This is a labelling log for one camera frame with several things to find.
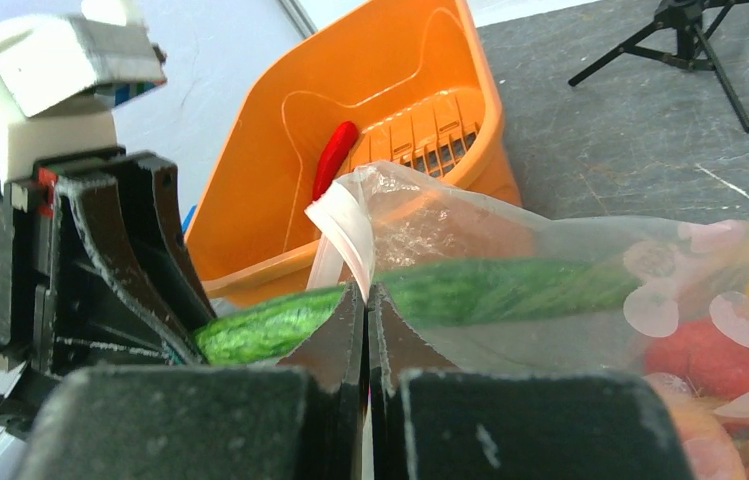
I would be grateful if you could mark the green toy cucumber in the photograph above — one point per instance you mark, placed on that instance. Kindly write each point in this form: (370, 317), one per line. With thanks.
(454, 292)

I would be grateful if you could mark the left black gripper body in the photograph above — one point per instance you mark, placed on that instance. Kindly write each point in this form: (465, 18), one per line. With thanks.
(57, 314)

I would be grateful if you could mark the blue green striped brick stack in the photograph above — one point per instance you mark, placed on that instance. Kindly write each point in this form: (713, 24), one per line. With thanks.
(127, 92)

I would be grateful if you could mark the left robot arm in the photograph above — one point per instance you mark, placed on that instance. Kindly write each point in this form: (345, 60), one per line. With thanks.
(98, 421)

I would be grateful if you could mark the red toy chili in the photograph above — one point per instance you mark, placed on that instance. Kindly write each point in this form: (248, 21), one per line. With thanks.
(332, 157)

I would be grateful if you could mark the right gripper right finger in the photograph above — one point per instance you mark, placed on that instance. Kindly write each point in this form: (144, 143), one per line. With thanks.
(393, 347)

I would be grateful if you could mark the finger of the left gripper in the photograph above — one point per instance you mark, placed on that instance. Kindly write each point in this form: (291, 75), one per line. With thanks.
(95, 205)
(147, 187)

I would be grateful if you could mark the orange plastic basket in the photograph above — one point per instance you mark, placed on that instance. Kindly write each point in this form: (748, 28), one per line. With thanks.
(412, 76)

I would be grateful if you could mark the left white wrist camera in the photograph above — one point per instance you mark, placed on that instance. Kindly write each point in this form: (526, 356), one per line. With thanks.
(57, 76)

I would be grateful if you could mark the red toy strawberry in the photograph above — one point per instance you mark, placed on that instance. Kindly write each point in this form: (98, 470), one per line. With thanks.
(698, 353)

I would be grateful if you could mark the microphone on black tripod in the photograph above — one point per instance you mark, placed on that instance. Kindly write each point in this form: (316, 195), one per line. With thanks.
(694, 22)

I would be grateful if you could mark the clear pink-dotted zip bag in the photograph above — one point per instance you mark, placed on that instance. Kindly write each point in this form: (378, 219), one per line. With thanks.
(382, 217)

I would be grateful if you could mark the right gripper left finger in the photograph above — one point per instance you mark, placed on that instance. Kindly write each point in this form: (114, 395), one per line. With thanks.
(335, 356)

